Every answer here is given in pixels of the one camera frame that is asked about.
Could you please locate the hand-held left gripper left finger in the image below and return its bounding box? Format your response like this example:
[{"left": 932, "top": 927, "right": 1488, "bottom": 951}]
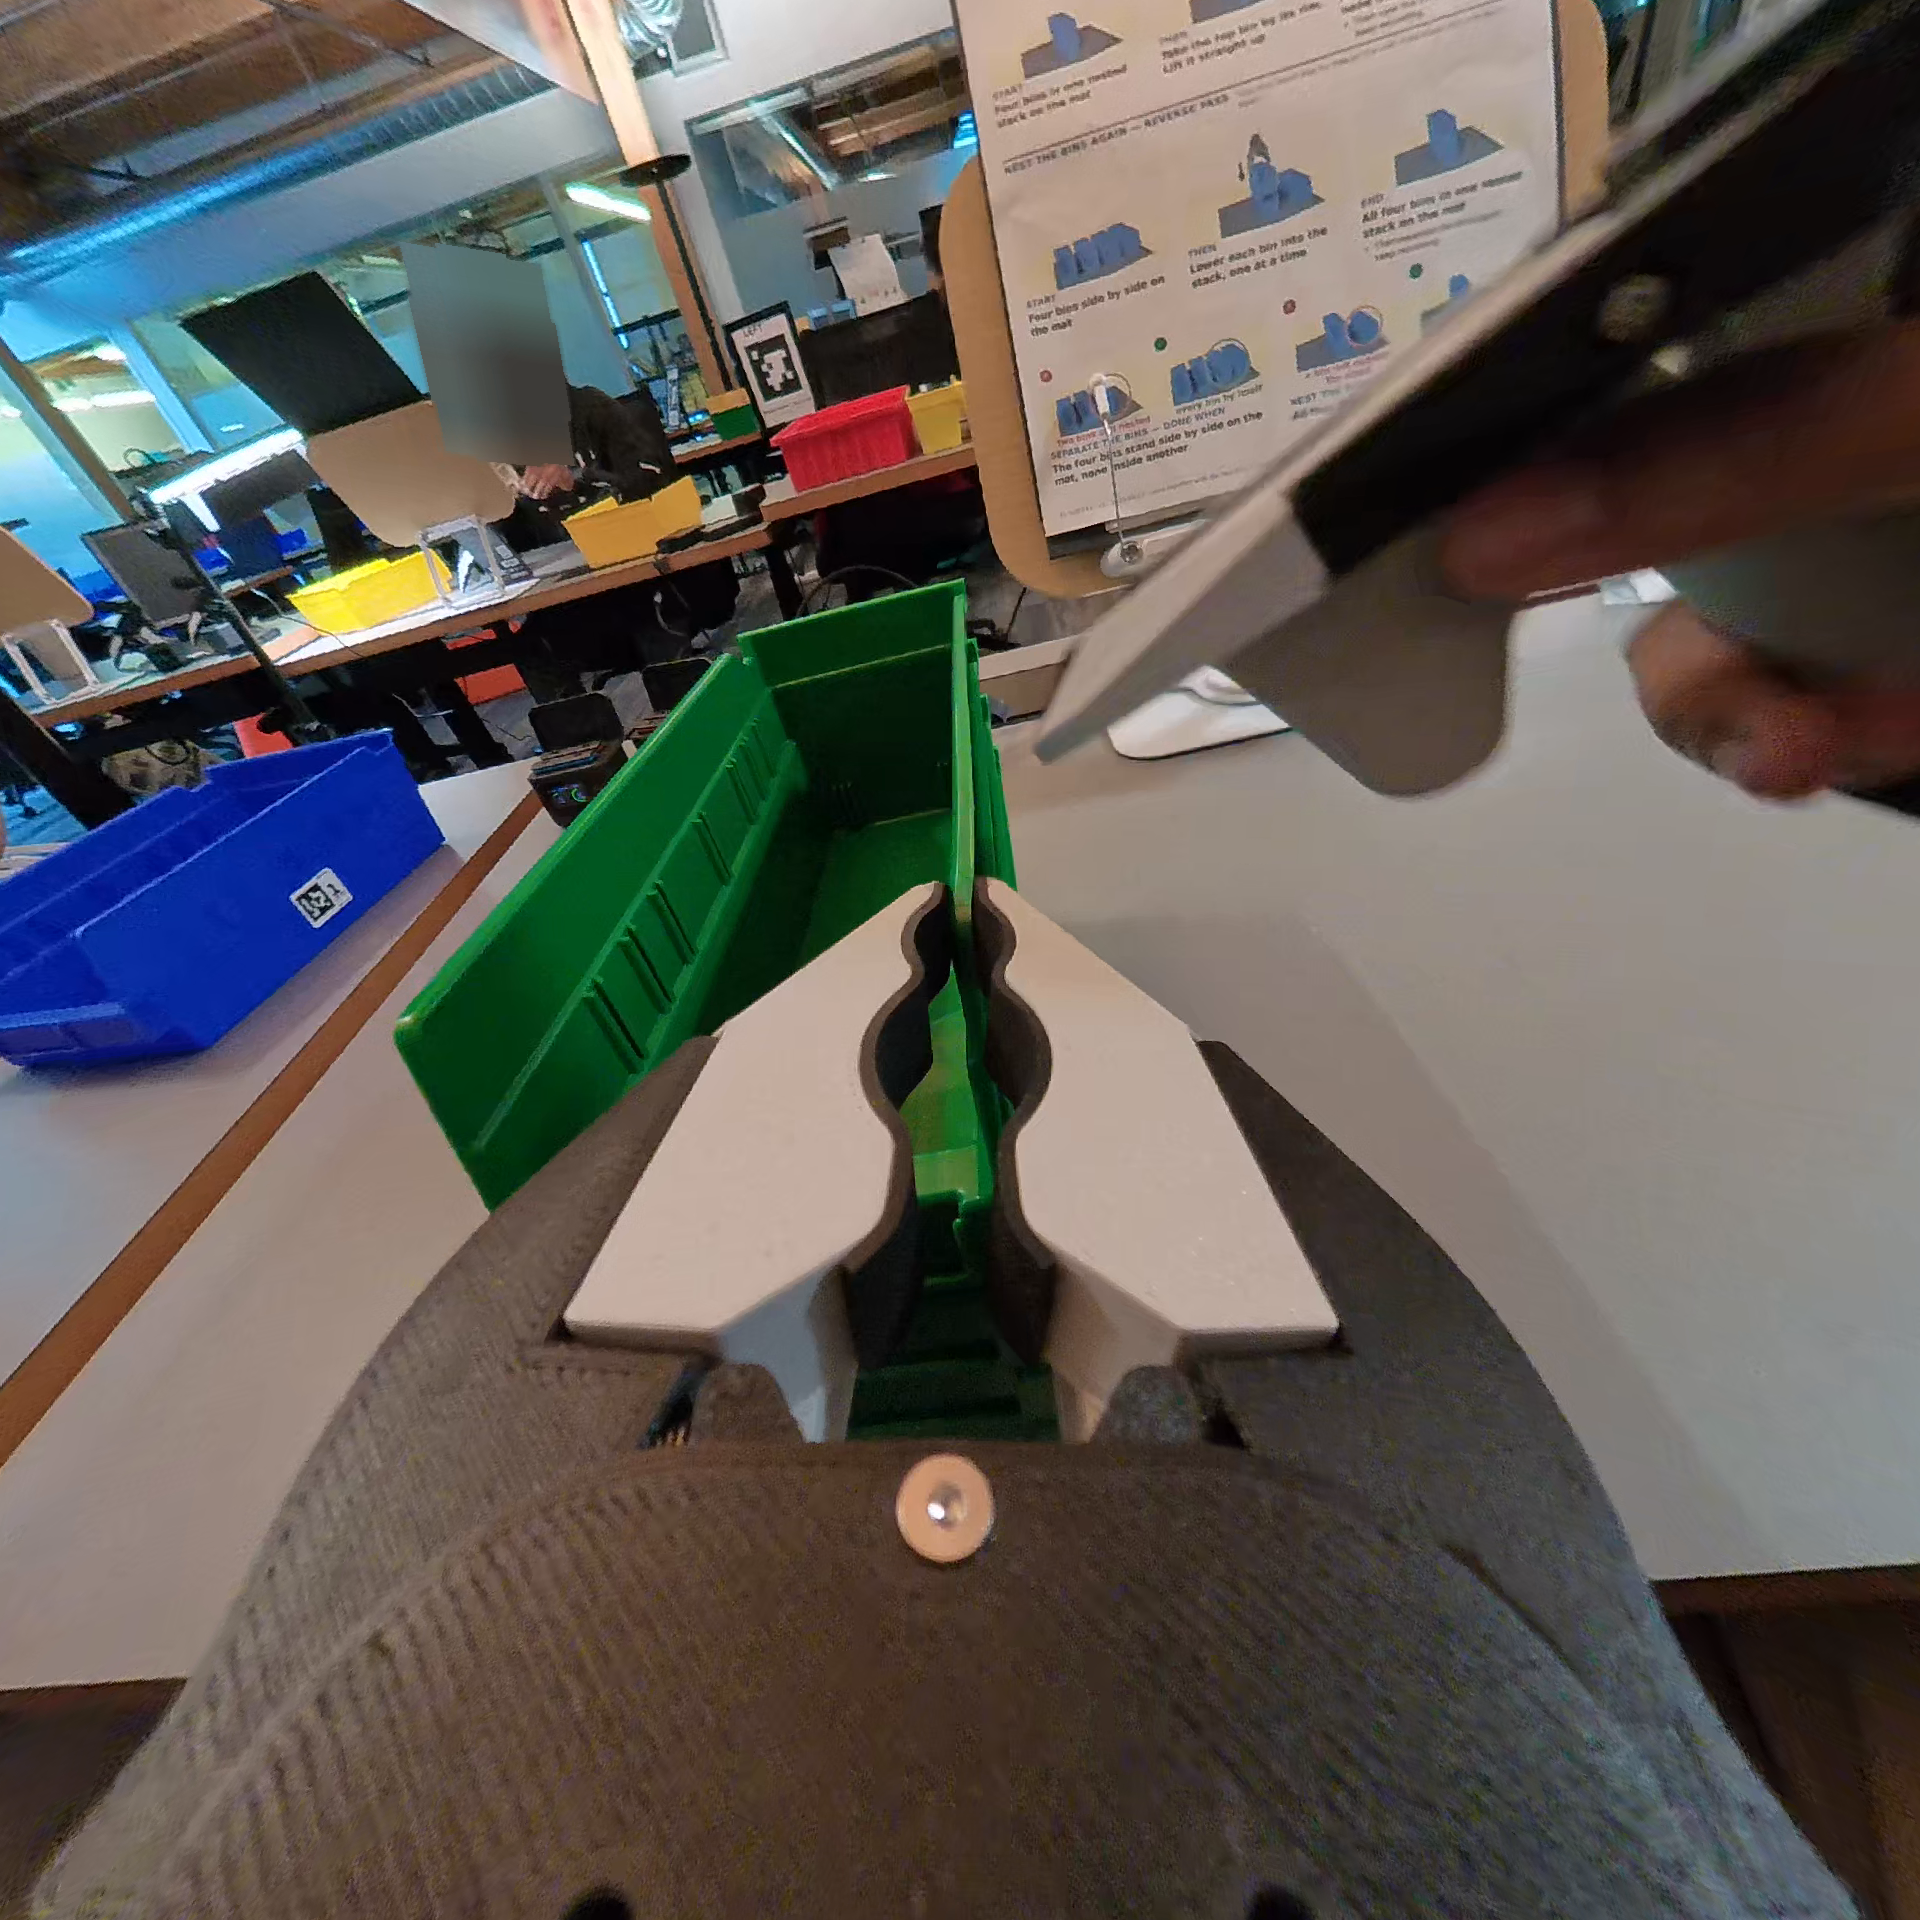
[{"left": 560, "top": 879, "right": 956, "bottom": 1448}]

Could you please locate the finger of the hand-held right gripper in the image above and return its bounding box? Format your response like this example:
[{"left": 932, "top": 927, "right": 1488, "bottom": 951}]
[{"left": 1031, "top": 493, "right": 1332, "bottom": 769}]

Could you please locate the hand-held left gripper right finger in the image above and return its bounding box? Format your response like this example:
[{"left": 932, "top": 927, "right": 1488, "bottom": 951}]
[{"left": 971, "top": 879, "right": 1340, "bottom": 1444}]

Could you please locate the green plastic bin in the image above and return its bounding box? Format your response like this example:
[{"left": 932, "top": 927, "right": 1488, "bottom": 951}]
[{"left": 393, "top": 577, "right": 1057, "bottom": 1444}]

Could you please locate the person's right hand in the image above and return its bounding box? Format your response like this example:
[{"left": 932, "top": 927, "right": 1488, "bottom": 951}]
[{"left": 1441, "top": 322, "right": 1920, "bottom": 821}]

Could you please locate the instruction sheet on stand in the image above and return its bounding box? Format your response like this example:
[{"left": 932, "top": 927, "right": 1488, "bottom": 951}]
[{"left": 939, "top": 0, "right": 1611, "bottom": 600}]

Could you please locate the red plastic bin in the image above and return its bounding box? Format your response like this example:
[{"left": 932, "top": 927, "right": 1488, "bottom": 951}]
[{"left": 771, "top": 384, "right": 920, "bottom": 493}]

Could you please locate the black monitor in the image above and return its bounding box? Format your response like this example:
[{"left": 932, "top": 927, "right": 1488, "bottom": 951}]
[
  {"left": 81, "top": 521, "right": 207, "bottom": 633},
  {"left": 792, "top": 292, "right": 963, "bottom": 412}
]

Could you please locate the black charger device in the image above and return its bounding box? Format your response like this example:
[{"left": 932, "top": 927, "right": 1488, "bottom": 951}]
[{"left": 530, "top": 691, "right": 625, "bottom": 829}]

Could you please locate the black and white tag sign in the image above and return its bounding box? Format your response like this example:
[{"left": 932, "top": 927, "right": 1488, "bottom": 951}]
[{"left": 725, "top": 306, "right": 819, "bottom": 428}]

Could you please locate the blue bin with tag sticker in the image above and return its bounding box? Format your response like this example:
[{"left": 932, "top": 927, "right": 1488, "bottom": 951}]
[{"left": 0, "top": 732, "right": 446, "bottom": 1071}]

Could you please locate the long wooden table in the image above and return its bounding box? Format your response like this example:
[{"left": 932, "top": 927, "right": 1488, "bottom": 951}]
[{"left": 28, "top": 440, "right": 981, "bottom": 728}]

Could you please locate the clear acrylic box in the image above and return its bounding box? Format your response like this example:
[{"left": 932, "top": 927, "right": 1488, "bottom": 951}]
[
  {"left": 0, "top": 620, "right": 103, "bottom": 707},
  {"left": 422, "top": 513, "right": 501, "bottom": 608}
]

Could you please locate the black floor lamp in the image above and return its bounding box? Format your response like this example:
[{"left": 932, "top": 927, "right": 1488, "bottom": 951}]
[{"left": 621, "top": 149, "right": 720, "bottom": 408}]

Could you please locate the cardboard board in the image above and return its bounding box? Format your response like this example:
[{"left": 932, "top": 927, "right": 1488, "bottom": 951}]
[
  {"left": 302, "top": 403, "right": 514, "bottom": 549},
  {"left": 0, "top": 527, "right": 95, "bottom": 633}
]

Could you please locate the black panel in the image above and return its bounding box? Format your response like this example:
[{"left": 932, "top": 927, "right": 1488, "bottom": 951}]
[{"left": 180, "top": 271, "right": 426, "bottom": 440}]

